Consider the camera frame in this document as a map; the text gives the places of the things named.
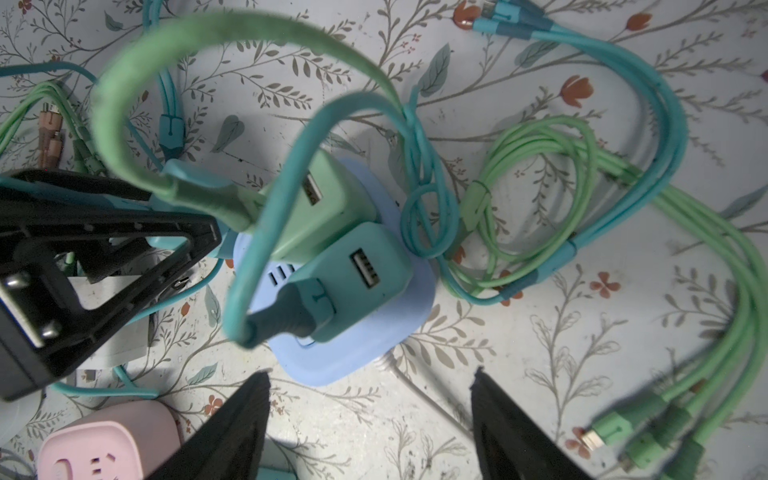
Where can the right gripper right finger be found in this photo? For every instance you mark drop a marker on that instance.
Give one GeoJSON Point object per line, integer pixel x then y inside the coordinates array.
{"type": "Point", "coordinates": [509, 444]}

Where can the pink power strip cube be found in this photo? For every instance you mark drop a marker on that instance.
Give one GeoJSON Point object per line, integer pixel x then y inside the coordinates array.
{"type": "Point", "coordinates": [124, 441]}

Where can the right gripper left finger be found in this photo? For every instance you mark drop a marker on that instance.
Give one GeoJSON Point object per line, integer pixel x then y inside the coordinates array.
{"type": "Point", "coordinates": [229, 445]}

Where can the teal chargers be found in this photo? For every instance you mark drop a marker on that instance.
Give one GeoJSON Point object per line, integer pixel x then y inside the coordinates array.
{"type": "Point", "coordinates": [348, 263]}

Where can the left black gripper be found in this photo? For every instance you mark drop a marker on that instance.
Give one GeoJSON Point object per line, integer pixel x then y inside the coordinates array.
{"type": "Point", "coordinates": [45, 331]}

